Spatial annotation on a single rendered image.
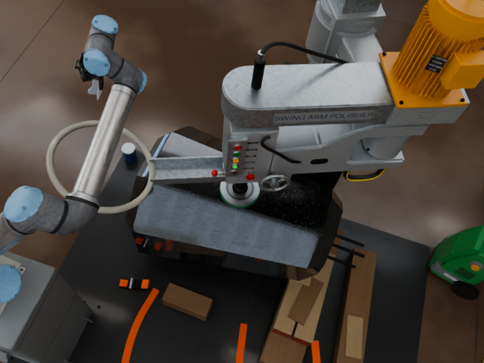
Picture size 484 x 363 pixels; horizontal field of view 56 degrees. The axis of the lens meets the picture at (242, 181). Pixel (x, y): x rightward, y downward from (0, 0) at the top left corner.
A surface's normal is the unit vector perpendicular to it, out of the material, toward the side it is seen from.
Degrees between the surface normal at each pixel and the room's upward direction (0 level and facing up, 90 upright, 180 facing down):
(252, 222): 45
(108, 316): 0
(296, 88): 0
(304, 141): 4
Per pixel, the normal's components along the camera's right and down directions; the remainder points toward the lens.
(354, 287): 0.08, -0.49
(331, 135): -0.57, -0.34
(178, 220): -0.15, 0.24
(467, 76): 0.11, 0.87
